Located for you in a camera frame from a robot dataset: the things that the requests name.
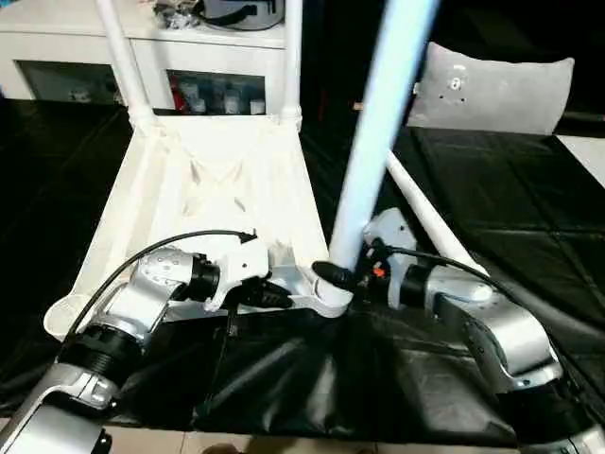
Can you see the white plastic table top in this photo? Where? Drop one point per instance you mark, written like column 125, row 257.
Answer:
column 165, row 179

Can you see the white plastic table leg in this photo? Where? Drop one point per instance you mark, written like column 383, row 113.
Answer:
column 125, row 66
column 378, row 118
column 425, row 203
column 291, row 61

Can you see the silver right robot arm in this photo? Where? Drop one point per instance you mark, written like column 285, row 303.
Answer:
column 496, row 326

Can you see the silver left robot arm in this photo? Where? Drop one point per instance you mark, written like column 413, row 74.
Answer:
column 146, row 293

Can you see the black table mat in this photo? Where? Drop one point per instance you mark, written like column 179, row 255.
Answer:
column 331, row 369

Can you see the white cup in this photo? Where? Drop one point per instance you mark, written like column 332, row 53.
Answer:
column 198, row 105
column 256, row 107
column 230, row 102

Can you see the grey cushion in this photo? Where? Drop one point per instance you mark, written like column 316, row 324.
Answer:
column 491, row 94

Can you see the black sofa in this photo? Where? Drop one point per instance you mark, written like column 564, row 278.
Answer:
column 331, row 47

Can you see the grey bag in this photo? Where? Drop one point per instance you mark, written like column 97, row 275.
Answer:
column 246, row 14

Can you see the white cabinet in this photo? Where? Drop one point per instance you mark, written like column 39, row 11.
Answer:
column 57, row 42

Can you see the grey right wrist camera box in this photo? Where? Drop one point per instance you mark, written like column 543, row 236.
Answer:
column 392, row 229

